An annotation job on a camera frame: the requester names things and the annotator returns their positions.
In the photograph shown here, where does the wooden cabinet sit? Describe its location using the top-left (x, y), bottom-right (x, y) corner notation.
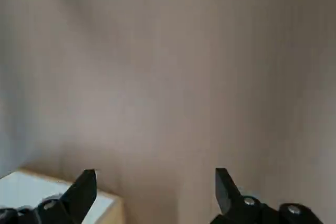
top-left (0, 168), bottom-right (124, 224)

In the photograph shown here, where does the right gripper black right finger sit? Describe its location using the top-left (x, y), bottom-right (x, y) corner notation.
top-left (209, 167), bottom-right (323, 224)

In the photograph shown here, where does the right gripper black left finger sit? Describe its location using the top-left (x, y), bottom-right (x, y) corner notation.
top-left (0, 169), bottom-right (98, 224)

